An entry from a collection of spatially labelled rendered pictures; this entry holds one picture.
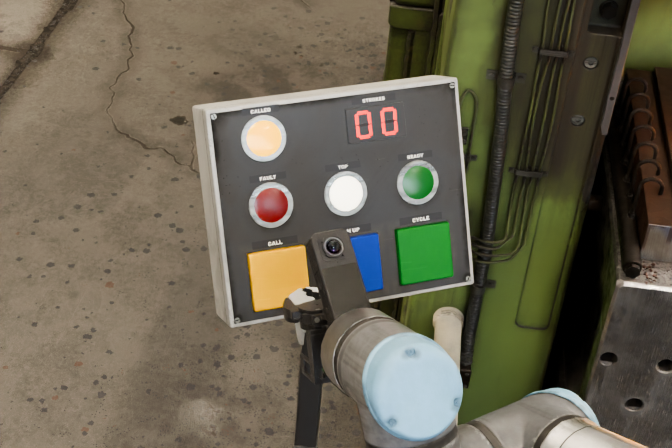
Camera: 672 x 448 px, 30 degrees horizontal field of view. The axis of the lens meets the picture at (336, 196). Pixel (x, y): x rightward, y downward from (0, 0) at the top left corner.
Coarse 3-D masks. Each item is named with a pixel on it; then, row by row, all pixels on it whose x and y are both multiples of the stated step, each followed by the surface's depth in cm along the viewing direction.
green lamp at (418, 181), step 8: (416, 168) 163; (424, 168) 164; (408, 176) 163; (416, 176) 163; (424, 176) 164; (432, 176) 164; (408, 184) 163; (416, 184) 164; (424, 184) 164; (432, 184) 164; (408, 192) 164; (416, 192) 164; (424, 192) 164
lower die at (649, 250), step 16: (624, 80) 212; (656, 80) 208; (640, 96) 205; (656, 96) 205; (640, 112) 201; (656, 112) 201; (656, 128) 198; (656, 144) 194; (640, 160) 190; (640, 176) 188; (656, 176) 188; (640, 192) 187; (656, 192) 184; (640, 208) 185; (656, 208) 181; (640, 224) 184; (656, 224) 178; (640, 240) 183; (656, 240) 180; (656, 256) 182
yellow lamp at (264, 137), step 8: (256, 128) 156; (264, 128) 156; (272, 128) 157; (248, 136) 156; (256, 136) 156; (264, 136) 156; (272, 136) 157; (280, 136) 157; (248, 144) 156; (256, 144) 156; (264, 144) 156; (272, 144) 157; (256, 152) 156; (264, 152) 157; (272, 152) 157
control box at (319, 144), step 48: (288, 96) 160; (336, 96) 159; (384, 96) 161; (432, 96) 163; (240, 144) 156; (288, 144) 158; (336, 144) 160; (384, 144) 162; (432, 144) 164; (240, 192) 157; (288, 192) 158; (384, 192) 163; (432, 192) 165; (240, 240) 157; (288, 240) 159; (384, 240) 164; (240, 288) 158; (384, 288) 165; (432, 288) 167
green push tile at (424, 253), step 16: (432, 224) 165; (448, 224) 165; (400, 240) 164; (416, 240) 164; (432, 240) 165; (448, 240) 166; (400, 256) 164; (416, 256) 165; (432, 256) 165; (448, 256) 166; (400, 272) 164; (416, 272) 165; (432, 272) 166; (448, 272) 166
